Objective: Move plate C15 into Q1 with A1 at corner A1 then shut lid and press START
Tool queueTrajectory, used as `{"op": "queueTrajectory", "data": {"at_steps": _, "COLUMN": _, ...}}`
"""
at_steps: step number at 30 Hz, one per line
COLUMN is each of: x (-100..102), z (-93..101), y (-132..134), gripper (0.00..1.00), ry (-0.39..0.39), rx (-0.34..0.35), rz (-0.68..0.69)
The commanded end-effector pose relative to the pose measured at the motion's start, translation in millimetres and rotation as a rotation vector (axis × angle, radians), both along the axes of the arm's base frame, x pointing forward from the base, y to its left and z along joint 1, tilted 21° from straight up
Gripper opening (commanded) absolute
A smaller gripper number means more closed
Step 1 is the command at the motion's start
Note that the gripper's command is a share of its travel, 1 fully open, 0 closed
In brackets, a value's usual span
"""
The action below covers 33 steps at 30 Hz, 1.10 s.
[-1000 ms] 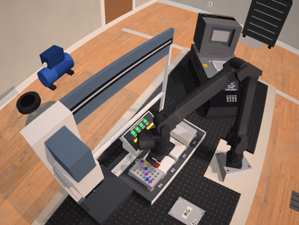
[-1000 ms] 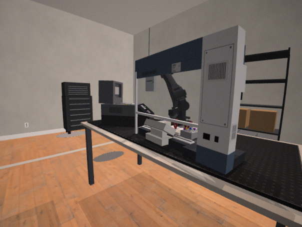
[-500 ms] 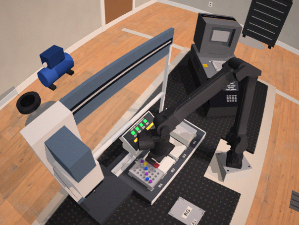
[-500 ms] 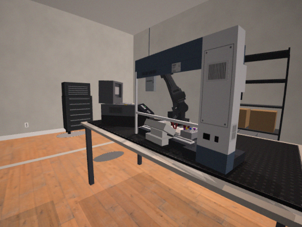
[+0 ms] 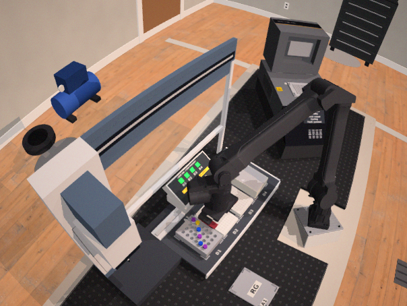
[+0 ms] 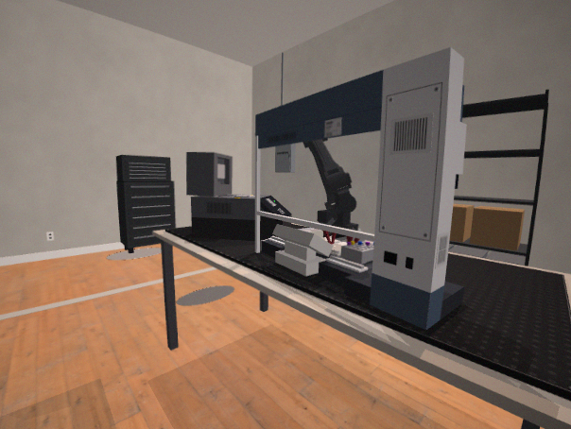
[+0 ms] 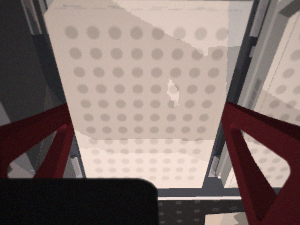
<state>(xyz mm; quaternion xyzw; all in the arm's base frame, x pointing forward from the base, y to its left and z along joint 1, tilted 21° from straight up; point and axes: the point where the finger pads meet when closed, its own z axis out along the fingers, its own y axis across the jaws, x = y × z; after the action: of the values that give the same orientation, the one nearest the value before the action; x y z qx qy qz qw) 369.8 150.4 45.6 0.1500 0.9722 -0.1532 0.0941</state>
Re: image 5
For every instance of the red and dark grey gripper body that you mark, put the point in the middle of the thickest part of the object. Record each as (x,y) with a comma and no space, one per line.
(219,210)

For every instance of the black thermal cycler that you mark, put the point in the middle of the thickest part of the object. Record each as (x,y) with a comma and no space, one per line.
(281,78)

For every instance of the cream well plate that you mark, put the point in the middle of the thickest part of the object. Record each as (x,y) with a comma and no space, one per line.
(242,204)
(224,224)

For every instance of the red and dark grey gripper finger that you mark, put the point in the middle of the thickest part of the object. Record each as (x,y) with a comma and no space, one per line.
(213,225)

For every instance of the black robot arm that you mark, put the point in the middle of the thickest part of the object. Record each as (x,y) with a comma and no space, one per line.
(226,165)

